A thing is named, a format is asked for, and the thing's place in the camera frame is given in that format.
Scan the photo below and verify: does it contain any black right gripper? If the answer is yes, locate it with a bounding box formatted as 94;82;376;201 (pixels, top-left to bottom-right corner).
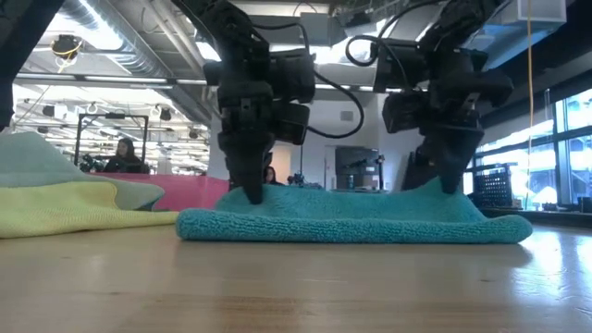
413;67;515;194

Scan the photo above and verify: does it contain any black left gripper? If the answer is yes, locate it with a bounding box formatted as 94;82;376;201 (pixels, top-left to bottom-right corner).
216;76;278;205

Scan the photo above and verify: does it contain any teal microfiber towel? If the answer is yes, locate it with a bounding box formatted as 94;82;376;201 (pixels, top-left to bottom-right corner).
174;178;535;245

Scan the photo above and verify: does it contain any yellow microfiber towel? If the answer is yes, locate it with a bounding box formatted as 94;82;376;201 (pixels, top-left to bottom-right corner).
0;179;180;241

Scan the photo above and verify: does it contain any pale green microfiber towel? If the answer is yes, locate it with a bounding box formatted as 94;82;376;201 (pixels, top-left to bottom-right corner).
0;131;167;213

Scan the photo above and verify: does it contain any person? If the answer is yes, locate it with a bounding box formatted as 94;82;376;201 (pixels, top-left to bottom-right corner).
102;137;152;175
263;165;284;186

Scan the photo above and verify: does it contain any black standing panel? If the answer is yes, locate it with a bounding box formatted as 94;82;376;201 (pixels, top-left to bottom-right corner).
400;152;423;191

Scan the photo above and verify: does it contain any black plastic crate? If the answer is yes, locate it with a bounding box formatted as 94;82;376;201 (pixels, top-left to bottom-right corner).
471;165;519;210

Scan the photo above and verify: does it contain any pink plastic bin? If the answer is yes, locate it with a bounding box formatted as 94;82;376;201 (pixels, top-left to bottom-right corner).
92;173;231;213

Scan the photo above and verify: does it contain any black equipment cabinet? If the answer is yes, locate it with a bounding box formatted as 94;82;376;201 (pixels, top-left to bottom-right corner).
330;146;388;193

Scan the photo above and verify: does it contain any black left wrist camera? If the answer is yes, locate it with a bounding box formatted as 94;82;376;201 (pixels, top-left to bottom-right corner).
271;101;312;146

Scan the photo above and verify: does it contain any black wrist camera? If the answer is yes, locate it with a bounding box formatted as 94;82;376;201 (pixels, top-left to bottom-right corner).
271;101;312;146
381;90;441;136

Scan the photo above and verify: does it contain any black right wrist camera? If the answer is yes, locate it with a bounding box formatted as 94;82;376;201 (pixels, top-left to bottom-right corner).
381;90;441;136

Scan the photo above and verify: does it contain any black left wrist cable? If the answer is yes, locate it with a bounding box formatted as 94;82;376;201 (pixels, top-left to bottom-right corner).
252;20;365;140

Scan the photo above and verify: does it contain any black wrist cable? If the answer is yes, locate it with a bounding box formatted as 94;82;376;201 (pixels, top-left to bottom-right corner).
344;0;445;69
252;20;365;140

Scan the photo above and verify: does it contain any yellow hanging cable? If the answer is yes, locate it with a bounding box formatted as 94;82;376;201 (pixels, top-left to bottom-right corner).
524;0;536;210

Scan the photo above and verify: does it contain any black background rig frame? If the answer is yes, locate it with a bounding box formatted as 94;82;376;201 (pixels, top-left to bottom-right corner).
73;112;151;175

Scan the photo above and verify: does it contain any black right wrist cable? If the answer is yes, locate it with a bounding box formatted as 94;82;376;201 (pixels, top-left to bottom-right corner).
344;0;445;69

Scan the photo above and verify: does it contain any black ceiling cable reel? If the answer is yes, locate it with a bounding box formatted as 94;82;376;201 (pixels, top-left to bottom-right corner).
50;33;84;60

